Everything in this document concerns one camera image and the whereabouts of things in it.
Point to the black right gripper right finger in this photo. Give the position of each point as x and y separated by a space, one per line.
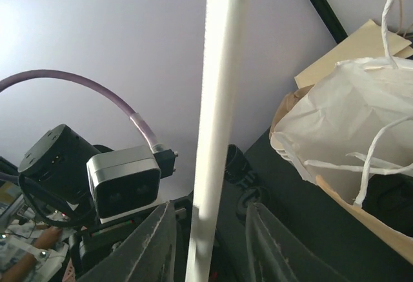
275 254

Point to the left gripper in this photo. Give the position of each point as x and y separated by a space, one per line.
54 180

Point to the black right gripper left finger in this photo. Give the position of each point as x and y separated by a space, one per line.
147 254

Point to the orange paper bag white handles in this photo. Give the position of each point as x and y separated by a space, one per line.
351 125

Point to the white straw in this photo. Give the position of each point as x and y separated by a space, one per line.
224 29

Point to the stack of black cup lids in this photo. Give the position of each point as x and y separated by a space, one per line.
254 194

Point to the yellow kraft paper bag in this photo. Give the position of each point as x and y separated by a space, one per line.
366 41

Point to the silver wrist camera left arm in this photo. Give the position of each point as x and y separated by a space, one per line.
125 182

